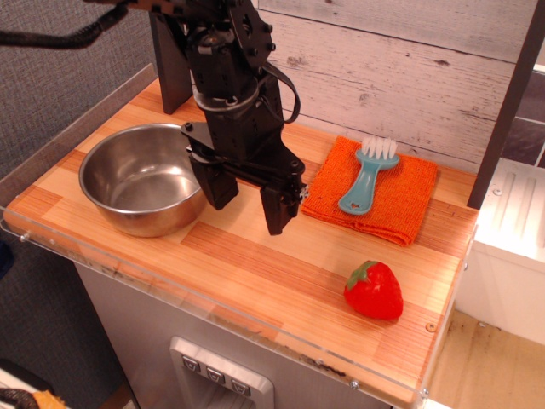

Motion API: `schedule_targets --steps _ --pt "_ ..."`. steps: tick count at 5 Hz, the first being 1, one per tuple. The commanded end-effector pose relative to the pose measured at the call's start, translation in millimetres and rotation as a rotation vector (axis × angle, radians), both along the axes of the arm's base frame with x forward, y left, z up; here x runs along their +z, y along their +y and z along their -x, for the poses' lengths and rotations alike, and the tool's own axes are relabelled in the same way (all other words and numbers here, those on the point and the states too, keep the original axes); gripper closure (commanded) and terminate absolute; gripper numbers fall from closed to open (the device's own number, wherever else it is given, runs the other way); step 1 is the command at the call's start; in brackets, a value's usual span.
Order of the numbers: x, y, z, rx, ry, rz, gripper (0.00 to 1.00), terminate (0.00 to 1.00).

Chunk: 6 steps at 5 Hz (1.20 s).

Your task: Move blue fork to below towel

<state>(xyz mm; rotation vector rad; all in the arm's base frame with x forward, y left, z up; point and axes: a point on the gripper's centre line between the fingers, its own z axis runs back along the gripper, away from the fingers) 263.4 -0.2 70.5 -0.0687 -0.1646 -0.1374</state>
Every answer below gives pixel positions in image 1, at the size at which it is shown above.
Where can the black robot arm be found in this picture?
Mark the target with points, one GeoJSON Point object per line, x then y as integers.
{"type": "Point", "coordinates": [226, 45]}

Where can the grey toy kitchen cabinet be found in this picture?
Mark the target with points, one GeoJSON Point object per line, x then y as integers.
{"type": "Point", "coordinates": [140, 328]}

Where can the stainless steel bowl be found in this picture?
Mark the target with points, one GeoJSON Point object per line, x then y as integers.
{"type": "Point", "coordinates": [141, 180]}

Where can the dark grey left post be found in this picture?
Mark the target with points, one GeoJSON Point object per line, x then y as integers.
{"type": "Point", "coordinates": [173, 70]}

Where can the dark grey right post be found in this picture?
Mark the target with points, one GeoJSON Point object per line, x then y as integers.
{"type": "Point", "coordinates": [515, 92]}

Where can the grey ice dispenser panel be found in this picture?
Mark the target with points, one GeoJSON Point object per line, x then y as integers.
{"type": "Point", "coordinates": [217, 377]}

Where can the red toy strawberry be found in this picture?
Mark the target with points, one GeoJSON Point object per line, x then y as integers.
{"type": "Point", "coordinates": [373, 291]}

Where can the dark grey post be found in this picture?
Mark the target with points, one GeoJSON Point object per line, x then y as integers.
{"type": "Point", "coordinates": [515, 92]}
{"type": "Point", "coordinates": [173, 70]}

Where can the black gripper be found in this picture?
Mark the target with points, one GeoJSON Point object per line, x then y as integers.
{"type": "Point", "coordinates": [246, 144]}

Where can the clear acrylic edge guard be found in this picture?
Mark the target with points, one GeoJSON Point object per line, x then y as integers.
{"type": "Point", "coordinates": [286, 291]}

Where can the orange folded towel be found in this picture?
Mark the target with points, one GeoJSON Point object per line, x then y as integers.
{"type": "Point", "coordinates": [400, 197]}

